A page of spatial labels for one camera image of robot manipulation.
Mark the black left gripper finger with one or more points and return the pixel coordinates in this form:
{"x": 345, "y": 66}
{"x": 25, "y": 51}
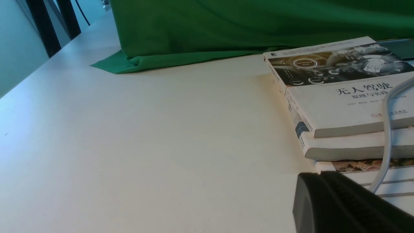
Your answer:
{"x": 332, "y": 203}

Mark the picture-cover book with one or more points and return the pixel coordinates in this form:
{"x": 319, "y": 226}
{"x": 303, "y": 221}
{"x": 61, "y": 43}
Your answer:
{"x": 358, "y": 166}

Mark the bottom white circuit-pattern book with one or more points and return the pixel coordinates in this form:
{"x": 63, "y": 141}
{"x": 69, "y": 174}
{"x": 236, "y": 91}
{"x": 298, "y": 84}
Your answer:
{"x": 397, "y": 182}

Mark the white self-driving book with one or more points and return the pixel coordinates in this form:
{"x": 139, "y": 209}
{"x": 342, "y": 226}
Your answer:
{"x": 338, "y": 88}

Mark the green backdrop cloth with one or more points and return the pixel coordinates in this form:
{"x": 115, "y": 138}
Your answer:
{"x": 157, "y": 34}

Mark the black stand legs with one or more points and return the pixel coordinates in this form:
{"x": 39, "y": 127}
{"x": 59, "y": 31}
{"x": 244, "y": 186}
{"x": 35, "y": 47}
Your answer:
{"x": 47, "y": 15}

